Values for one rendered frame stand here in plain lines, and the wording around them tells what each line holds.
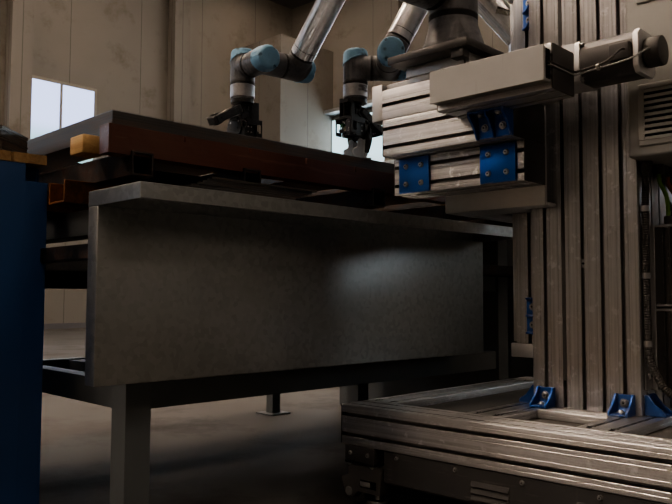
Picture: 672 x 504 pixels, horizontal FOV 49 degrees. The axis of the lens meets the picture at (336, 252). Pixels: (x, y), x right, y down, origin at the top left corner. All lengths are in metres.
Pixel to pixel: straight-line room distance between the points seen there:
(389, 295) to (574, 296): 0.54
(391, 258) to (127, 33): 10.98
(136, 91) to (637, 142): 11.33
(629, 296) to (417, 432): 0.53
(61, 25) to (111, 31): 0.83
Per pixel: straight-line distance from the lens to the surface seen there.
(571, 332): 1.75
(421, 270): 2.15
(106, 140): 1.60
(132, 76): 12.64
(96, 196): 1.53
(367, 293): 1.97
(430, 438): 1.60
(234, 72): 2.33
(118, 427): 1.69
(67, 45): 12.20
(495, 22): 2.40
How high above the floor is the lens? 0.47
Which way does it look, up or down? 3 degrees up
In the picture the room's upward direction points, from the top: straight up
